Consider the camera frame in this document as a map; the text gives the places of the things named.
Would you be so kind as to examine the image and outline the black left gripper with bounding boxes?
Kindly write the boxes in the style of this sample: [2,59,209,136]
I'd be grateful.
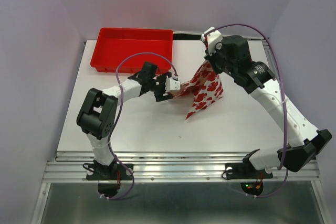
[149,72,173,102]

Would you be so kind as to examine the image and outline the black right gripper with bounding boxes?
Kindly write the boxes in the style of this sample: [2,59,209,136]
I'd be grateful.
[205,40,237,78]

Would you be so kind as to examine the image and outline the white red floral skirt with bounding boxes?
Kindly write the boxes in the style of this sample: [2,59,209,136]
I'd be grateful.
[173,60,224,120]

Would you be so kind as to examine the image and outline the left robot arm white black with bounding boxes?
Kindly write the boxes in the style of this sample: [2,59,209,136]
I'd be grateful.
[76,62,181,179]

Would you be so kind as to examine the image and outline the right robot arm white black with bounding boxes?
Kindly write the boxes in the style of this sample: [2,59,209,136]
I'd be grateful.
[201,31,332,177]

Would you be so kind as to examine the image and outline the red plastic bin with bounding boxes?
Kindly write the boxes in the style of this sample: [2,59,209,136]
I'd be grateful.
[90,27,173,73]

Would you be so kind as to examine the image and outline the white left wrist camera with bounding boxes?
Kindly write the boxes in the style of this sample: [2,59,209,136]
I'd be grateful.
[165,75,182,96]

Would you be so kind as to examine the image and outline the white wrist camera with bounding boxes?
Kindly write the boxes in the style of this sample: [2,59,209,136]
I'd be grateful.
[201,27,222,55]
[165,75,182,96]

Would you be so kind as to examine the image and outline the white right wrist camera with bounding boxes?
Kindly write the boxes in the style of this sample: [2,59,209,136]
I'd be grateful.
[201,27,222,55]

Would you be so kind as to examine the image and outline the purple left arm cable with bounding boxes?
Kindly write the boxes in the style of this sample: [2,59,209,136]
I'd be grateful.
[98,52,179,200]

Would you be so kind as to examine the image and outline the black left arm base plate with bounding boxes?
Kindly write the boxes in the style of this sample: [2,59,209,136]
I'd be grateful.
[82,163,132,181]

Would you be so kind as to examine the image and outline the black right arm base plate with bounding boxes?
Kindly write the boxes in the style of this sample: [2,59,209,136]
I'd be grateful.
[222,163,273,180]

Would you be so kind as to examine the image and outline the aluminium frame rail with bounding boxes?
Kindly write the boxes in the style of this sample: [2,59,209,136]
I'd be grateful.
[41,151,321,183]

